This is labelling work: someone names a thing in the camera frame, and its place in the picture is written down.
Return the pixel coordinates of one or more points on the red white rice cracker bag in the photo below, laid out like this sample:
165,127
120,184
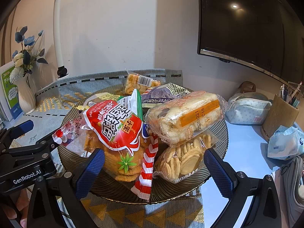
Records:
128,147

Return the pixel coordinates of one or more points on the pens in holder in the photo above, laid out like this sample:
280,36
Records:
292,93

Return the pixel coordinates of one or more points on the white dotted pencil pouch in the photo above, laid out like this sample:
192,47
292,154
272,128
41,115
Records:
249,108

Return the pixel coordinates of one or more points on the orange label rice cracker pack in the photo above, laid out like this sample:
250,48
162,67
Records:
181,119

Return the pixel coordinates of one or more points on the white desk lamp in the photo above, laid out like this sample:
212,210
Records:
62,70

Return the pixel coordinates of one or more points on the round biscuits clear pack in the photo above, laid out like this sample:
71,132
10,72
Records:
178,163

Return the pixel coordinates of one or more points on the blue gold woven table mat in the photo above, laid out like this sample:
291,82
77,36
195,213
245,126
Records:
110,203

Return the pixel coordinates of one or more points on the purple cake snack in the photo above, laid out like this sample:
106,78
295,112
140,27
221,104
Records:
163,93

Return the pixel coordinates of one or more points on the black monitor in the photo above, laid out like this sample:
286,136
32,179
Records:
266,35

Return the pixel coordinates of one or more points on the ribbed glass plate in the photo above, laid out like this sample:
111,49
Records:
169,140

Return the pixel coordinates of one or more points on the barcode puffed snack pack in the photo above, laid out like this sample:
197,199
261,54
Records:
139,82

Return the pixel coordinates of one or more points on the green blue book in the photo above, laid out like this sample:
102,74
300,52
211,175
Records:
10,106

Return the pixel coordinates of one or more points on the brown pen holder cup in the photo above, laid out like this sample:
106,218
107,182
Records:
280,114

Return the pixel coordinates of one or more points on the blue white artificial flowers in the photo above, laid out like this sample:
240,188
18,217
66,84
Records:
25,59

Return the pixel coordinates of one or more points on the grey pouch with zipper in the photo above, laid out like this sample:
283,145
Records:
293,187

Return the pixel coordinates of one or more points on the blue tissue pack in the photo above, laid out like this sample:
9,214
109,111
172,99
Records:
285,143

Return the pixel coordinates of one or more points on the beige curtain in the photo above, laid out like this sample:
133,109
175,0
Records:
6,31

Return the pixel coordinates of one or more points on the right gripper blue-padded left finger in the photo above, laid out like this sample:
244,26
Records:
44,210

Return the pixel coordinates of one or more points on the person's left hand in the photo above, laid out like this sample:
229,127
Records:
22,205

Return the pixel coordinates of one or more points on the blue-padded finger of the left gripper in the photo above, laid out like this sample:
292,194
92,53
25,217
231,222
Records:
42,144
8,135

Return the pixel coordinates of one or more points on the white ribbed ceramic vase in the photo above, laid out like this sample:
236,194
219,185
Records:
27,100

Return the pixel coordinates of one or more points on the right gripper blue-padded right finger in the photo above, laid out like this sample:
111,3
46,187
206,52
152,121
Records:
264,210

